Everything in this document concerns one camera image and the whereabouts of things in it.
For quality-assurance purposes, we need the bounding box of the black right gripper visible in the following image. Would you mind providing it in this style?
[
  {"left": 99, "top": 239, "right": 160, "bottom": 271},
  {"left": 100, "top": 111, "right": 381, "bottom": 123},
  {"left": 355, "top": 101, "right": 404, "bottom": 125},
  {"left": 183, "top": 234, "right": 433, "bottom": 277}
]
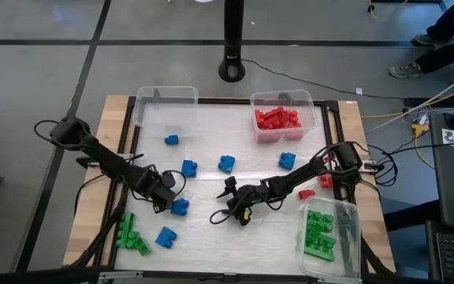
[{"left": 215, "top": 181, "right": 277, "bottom": 227}]

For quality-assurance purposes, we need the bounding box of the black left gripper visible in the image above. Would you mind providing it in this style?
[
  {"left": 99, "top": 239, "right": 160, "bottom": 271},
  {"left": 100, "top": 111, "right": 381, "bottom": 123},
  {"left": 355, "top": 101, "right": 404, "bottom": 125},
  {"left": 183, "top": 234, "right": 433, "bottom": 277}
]
[{"left": 132, "top": 165, "right": 179, "bottom": 215}]

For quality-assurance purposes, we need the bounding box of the clear plastic bin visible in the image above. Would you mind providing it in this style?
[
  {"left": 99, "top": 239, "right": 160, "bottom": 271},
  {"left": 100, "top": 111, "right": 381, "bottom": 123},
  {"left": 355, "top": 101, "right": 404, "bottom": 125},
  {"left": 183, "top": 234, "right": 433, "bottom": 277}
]
[
  {"left": 297, "top": 196, "right": 363, "bottom": 284},
  {"left": 132, "top": 85, "right": 199, "bottom": 138},
  {"left": 249, "top": 88, "right": 319, "bottom": 145}
]

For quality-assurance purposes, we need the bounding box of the white textured table mat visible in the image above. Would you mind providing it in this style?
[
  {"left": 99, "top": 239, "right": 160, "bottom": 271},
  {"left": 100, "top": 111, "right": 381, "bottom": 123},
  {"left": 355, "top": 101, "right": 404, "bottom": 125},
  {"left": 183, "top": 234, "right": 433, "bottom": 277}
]
[{"left": 114, "top": 103, "right": 333, "bottom": 276}]

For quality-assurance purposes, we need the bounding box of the white connector box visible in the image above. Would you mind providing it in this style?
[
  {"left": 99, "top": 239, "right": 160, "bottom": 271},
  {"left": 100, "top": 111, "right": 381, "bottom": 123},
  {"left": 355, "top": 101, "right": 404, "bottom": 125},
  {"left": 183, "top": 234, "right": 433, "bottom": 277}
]
[{"left": 359, "top": 159, "right": 380, "bottom": 173}]

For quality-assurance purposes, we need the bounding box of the black standing pole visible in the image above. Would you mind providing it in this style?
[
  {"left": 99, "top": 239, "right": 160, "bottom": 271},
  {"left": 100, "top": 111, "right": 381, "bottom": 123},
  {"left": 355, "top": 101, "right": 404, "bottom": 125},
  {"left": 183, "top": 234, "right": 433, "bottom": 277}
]
[{"left": 217, "top": 0, "right": 247, "bottom": 84}]

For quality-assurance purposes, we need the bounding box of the dark blue desk beam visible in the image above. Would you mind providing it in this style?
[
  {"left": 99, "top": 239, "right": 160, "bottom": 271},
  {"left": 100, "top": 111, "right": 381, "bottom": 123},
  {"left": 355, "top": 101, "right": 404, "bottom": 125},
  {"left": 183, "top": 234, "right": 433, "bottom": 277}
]
[{"left": 382, "top": 199, "right": 441, "bottom": 233}]

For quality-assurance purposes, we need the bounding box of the yellow power plug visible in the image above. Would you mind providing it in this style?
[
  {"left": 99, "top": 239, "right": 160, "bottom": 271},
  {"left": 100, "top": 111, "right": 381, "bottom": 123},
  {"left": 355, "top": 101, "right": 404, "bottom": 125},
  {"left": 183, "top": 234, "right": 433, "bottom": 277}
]
[{"left": 410, "top": 122, "right": 431, "bottom": 137}]

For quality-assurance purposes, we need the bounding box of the person's shoe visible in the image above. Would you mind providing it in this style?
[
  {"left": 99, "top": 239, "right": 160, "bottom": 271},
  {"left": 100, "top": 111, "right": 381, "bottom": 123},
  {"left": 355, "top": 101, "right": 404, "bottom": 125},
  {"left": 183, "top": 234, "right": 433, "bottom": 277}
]
[
  {"left": 388, "top": 62, "right": 423, "bottom": 79},
  {"left": 411, "top": 33, "right": 448, "bottom": 47}
]

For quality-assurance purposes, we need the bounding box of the person's leg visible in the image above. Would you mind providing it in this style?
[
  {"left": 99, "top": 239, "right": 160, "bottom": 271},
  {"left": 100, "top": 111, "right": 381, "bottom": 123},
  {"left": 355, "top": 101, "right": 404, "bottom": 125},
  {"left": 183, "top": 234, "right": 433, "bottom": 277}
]
[
  {"left": 415, "top": 31, "right": 454, "bottom": 75},
  {"left": 426, "top": 0, "right": 454, "bottom": 43}
]

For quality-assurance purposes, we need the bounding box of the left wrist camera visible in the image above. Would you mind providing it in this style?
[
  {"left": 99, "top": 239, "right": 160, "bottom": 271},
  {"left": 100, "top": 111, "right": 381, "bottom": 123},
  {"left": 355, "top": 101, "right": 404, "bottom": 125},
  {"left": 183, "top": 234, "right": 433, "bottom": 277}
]
[{"left": 160, "top": 170, "right": 177, "bottom": 187}]

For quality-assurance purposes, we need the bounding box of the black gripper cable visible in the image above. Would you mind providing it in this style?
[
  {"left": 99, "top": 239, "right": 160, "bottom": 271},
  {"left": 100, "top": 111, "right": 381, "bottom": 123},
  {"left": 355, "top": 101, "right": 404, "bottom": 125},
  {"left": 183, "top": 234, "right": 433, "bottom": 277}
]
[{"left": 210, "top": 207, "right": 239, "bottom": 226}]

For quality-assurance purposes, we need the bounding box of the black table frame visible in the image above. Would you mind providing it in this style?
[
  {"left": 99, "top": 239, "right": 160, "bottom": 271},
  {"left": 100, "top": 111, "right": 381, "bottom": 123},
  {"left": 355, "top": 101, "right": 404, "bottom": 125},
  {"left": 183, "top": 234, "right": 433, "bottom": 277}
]
[{"left": 67, "top": 96, "right": 388, "bottom": 277}]

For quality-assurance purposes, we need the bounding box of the black floor cable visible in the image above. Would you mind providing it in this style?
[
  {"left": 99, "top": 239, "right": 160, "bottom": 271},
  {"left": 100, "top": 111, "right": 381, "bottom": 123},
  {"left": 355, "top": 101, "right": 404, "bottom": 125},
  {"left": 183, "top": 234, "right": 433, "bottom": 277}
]
[{"left": 241, "top": 58, "right": 407, "bottom": 100}]

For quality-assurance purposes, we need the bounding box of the black metal rail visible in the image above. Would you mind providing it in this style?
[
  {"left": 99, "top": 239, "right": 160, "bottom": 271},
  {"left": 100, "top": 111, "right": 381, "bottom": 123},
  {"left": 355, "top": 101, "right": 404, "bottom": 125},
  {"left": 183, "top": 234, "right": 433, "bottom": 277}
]
[{"left": 0, "top": 266, "right": 370, "bottom": 284}]

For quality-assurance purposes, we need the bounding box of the black cable bundle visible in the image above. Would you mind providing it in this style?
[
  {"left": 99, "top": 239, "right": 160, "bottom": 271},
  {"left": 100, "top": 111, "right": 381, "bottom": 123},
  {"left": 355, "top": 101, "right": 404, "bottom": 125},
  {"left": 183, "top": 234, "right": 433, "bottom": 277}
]
[{"left": 367, "top": 142, "right": 400, "bottom": 188}]

